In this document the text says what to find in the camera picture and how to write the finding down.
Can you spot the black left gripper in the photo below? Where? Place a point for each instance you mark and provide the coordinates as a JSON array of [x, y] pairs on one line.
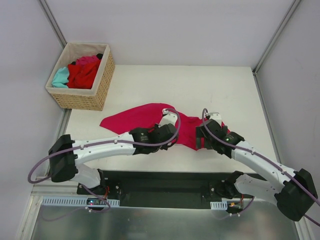
[[169, 136]]

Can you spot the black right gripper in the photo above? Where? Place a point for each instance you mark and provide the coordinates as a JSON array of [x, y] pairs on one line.
[[200, 135]]

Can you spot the magenta t shirt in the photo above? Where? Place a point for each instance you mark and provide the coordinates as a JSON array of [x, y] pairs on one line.
[[87, 60], [146, 116]]

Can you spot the wicker basket with cloth liner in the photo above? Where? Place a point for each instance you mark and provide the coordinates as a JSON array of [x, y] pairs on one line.
[[84, 99]]

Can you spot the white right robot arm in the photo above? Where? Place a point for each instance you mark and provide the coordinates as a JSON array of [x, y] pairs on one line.
[[292, 191]]

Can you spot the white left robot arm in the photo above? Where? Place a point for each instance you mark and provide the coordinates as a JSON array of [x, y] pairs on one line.
[[68, 158]]

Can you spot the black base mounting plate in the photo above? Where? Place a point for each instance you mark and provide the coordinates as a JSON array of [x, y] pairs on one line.
[[181, 190]]

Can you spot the red t shirt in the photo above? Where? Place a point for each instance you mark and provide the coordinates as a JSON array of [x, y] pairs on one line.
[[82, 76]]

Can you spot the magenta t shirt in basket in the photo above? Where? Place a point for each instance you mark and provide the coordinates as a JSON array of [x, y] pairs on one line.
[[87, 60]]

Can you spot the turquoise t shirt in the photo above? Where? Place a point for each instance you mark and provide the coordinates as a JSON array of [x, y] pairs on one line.
[[61, 78]]

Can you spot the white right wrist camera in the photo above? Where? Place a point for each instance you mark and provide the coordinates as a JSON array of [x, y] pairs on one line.
[[214, 116]]

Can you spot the right slotted cable duct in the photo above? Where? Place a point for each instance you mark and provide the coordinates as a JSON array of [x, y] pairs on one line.
[[219, 205]]

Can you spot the slotted cable duct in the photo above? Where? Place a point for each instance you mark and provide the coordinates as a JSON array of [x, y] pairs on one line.
[[219, 205], [69, 201]]

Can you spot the left slotted cable duct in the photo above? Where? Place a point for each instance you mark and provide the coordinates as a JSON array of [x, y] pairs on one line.
[[69, 201]]

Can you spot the aluminium frame rail left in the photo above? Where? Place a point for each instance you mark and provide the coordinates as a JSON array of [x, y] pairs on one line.
[[53, 22]]

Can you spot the aluminium frame rail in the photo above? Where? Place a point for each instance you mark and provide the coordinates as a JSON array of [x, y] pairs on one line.
[[53, 22], [276, 35]]

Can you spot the aluminium frame rail right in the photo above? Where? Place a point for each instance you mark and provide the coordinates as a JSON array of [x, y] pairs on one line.
[[276, 35]]

